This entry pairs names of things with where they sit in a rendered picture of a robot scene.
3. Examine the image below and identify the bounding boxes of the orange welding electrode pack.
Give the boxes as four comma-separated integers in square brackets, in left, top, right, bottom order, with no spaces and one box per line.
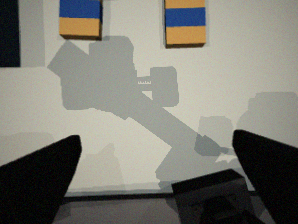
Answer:
[164,0,206,49]

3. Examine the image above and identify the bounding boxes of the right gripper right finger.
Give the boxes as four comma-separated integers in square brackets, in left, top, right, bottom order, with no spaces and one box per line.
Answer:
[232,130,298,224]

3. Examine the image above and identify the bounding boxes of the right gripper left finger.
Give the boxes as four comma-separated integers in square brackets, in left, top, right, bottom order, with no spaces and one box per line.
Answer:
[0,135,82,224]

